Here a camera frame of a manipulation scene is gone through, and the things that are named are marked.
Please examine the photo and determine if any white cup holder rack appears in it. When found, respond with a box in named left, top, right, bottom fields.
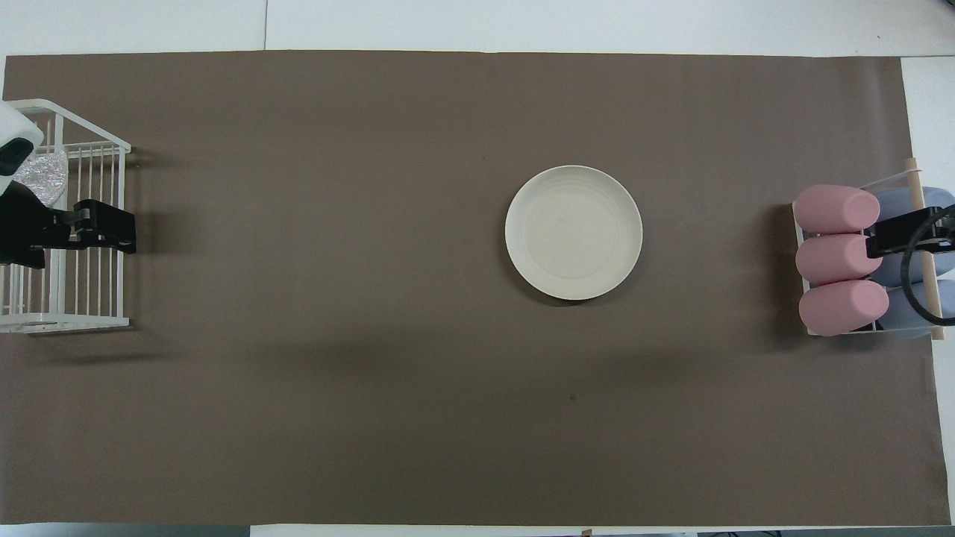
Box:
left=792, top=157, right=947, bottom=342

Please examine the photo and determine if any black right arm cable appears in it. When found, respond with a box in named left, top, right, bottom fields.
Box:
left=899, top=203, right=955, bottom=326

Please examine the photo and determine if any white wire dish rack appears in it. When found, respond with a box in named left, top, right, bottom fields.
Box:
left=0, top=99, right=132, bottom=334

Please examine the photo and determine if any brown table mat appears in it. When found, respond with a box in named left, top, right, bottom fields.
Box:
left=0, top=49, right=952, bottom=527

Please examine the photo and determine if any blue plastic cup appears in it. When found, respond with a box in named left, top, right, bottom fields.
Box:
left=869, top=246, right=955, bottom=288
left=880, top=280, right=955, bottom=341
left=869, top=186, right=955, bottom=228

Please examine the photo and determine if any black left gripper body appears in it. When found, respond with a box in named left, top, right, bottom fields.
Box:
left=0, top=178, right=53, bottom=268

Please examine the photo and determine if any silver mesh sponge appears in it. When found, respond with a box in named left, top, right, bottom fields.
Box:
left=13, top=149, right=69, bottom=208

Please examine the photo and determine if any cream round plate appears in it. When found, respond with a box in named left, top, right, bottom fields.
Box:
left=504, top=165, right=644, bottom=301

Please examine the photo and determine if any pink plastic cup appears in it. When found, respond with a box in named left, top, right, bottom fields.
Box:
left=795, top=233, right=884, bottom=286
left=798, top=280, right=890, bottom=337
left=793, top=185, right=882, bottom=236

